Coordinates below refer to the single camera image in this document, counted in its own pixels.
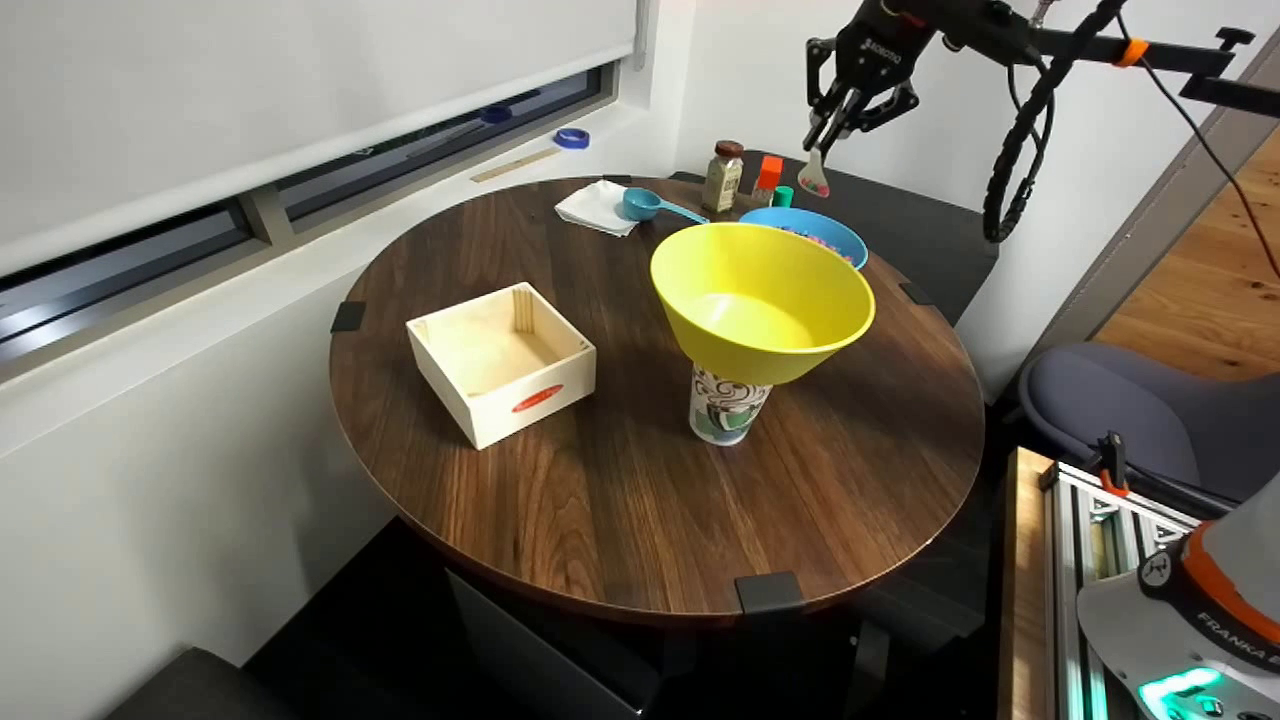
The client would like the black table clamp pad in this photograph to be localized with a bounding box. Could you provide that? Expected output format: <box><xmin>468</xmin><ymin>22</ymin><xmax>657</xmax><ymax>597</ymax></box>
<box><xmin>732</xmin><ymin>571</ymin><xmax>804</xmax><ymax>616</ymax></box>

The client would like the blue tape roll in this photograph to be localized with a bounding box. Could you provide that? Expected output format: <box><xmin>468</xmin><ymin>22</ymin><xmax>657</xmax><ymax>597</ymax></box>
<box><xmin>553</xmin><ymin>127</ymin><xmax>593</xmax><ymax>148</ymax></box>

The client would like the metal equipment rack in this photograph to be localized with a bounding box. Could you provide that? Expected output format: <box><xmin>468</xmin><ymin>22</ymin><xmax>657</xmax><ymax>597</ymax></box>
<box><xmin>998</xmin><ymin>447</ymin><xmax>1203</xmax><ymax>720</ymax></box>

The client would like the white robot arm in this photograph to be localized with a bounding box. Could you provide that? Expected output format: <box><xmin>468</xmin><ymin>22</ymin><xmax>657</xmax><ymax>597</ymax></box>
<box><xmin>804</xmin><ymin>0</ymin><xmax>1280</xmax><ymax>160</ymax></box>

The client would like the grey office chair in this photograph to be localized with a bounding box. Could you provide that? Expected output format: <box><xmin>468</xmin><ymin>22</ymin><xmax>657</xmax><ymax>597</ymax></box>
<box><xmin>1017</xmin><ymin>344</ymin><xmax>1280</xmax><ymax>510</ymax></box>

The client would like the white plastic spoon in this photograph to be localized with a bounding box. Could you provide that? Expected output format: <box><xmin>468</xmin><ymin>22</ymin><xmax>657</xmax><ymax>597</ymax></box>
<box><xmin>798</xmin><ymin>148</ymin><xmax>834</xmax><ymax>201</ymax></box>

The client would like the small wooden box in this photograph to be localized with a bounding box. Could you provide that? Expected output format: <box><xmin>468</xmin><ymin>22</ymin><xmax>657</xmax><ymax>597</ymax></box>
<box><xmin>405</xmin><ymin>279</ymin><xmax>595</xmax><ymax>447</ymax></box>

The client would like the orange block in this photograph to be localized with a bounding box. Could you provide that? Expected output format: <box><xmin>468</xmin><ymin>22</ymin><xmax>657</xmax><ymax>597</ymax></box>
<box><xmin>751</xmin><ymin>156</ymin><xmax>785</xmax><ymax>202</ymax></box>

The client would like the blue measuring scoop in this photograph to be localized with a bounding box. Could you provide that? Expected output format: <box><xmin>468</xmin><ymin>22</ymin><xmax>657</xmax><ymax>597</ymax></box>
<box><xmin>616</xmin><ymin>186</ymin><xmax>703</xmax><ymax>222</ymax></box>

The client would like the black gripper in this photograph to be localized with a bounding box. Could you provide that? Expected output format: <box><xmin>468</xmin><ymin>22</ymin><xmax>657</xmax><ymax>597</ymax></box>
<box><xmin>804</xmin><ymin>0</ymin><xmax>949</xmax><ymax>156</ymax></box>

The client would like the spice jar brown lid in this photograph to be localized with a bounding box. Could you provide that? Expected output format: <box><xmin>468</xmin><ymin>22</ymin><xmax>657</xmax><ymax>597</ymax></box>
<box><xmin>703</xmin><ymin>141</ymin><xmax>746</xmax><ymax>215</ymax></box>

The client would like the blue bowl of coloured beads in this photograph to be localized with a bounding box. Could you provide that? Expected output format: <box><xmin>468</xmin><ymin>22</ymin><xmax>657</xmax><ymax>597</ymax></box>
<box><xmin>739</xmin><ymin>208</ymin><xmax>872</xmax><ymax>269</ymax></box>

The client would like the grey orange device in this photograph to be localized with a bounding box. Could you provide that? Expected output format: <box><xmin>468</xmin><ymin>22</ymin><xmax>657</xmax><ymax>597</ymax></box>
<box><xmin>1077</xmin><ymin>478</ymin><xmax>1280</xmax><ymax>720</ymax></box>

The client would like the yellow plastic bowl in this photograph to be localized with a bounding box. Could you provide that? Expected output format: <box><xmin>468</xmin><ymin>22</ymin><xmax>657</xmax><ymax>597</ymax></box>
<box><xmin>647</xmin><ymin>222</ymin><xmax>876</xmax><ymax>383</ymax></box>

